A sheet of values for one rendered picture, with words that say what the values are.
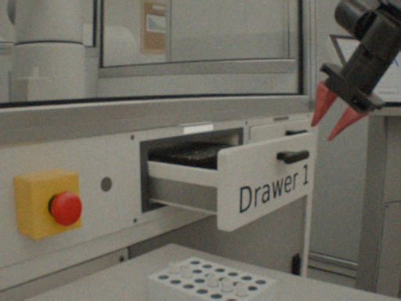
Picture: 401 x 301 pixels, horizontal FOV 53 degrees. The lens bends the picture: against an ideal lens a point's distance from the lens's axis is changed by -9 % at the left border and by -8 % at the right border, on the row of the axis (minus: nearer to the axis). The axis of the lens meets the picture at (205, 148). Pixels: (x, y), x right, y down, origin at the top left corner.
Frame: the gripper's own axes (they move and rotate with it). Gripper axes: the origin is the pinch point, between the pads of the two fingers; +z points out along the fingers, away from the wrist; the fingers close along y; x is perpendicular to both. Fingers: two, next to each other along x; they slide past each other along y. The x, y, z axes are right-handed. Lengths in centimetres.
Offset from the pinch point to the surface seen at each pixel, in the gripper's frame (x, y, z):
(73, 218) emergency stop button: 37.2, 6.7, 13.8
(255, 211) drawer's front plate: 11.4, -2.1, 12.3
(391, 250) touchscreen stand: -88, -25, 48
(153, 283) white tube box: 32.6, -3.9, 15.1
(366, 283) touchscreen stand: -84, -27, 63
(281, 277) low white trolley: 15.9, -12.0, 13.8
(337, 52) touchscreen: -73, 31, 1
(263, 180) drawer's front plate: 9.2, 0.4, 9.0
